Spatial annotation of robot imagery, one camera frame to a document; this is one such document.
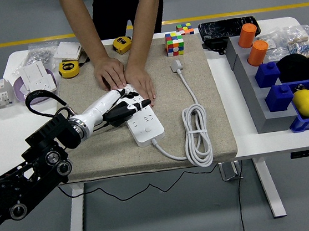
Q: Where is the person's right hand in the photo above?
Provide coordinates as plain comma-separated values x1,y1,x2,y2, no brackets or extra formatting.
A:
92,54,128,93

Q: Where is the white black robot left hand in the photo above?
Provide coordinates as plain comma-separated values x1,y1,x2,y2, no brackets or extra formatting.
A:
78,84,155,137

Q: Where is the person's left hand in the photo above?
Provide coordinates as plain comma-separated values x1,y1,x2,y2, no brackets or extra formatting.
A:
123,64,158,110

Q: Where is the black plug adapter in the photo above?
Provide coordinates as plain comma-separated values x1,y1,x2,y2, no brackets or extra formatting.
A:
107,111,134,129

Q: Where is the white power strip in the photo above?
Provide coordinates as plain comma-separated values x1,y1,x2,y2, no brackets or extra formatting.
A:
116,80,167,150

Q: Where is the grey-brown mat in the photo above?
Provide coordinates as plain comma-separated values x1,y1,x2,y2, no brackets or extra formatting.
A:
49,30,239,185

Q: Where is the boxy yellow tape measure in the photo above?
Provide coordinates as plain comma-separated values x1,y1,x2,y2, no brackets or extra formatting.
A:
110,35,133,55

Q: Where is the round yellow tape measure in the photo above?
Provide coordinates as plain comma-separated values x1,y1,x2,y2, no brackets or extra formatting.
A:
57,54,93,80

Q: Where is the large colourful puzzle cube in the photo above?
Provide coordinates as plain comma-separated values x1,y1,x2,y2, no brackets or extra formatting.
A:
163,31,186,58

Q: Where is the white socket panel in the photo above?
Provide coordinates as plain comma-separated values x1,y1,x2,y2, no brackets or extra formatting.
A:
27,74,58,96

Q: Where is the person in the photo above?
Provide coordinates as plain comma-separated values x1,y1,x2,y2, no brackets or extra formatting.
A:
89,0,174,42

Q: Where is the small colourful puzzle cube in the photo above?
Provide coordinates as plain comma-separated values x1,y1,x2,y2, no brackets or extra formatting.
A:
175,21,195,37

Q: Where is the clear bag of screws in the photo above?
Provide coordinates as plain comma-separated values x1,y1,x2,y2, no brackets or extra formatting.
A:
8,40,61,77

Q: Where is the purple bowl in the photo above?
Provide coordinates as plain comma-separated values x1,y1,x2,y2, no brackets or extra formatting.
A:
12,67,59,107

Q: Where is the black plastic tray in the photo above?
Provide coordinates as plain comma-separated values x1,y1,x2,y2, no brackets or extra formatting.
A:
196,14,263,44

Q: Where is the white table leg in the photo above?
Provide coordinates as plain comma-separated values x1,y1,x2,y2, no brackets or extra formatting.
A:
62,182,90,231
250,154,288,220

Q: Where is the grey stepped stand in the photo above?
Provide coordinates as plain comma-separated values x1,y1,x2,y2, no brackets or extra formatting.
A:
223,30,299,137

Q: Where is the orange cylinder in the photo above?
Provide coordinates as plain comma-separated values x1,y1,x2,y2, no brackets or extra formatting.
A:
245,38,271,68
235,22,260,50

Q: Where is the grey box under table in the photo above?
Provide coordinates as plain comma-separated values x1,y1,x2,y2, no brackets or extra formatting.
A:
217,160,245,183

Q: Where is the blue block with knob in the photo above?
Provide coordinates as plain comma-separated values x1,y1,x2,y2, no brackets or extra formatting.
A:
253,60,282,89
262,82,296,114

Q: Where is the clear bag of small parts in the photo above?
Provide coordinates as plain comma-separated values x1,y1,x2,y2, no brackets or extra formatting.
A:
258,30,291,64

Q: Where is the black cloth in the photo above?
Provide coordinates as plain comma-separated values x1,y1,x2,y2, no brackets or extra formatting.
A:
275,52,309,85

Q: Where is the clear bag of resistors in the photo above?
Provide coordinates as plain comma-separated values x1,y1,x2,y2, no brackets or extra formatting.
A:
281,24,309,61

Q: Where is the yellow lemon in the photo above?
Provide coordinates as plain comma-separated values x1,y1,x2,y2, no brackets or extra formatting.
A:
291,89,309,119

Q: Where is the white power strip cord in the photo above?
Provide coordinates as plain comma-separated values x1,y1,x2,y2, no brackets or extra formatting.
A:
143,56,216,174

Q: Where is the large white switch panel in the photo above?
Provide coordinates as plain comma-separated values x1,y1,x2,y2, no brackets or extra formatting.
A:
51,39,84,63

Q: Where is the white two-rocker switch panel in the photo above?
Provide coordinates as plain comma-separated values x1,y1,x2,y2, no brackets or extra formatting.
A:
21,60,50,91

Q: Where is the thin black adapter cord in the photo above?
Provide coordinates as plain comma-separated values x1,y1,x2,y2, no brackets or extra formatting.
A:
51,110,222,209

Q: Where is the black hanging cable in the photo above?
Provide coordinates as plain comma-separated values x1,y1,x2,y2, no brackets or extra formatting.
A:
233,160,251,231

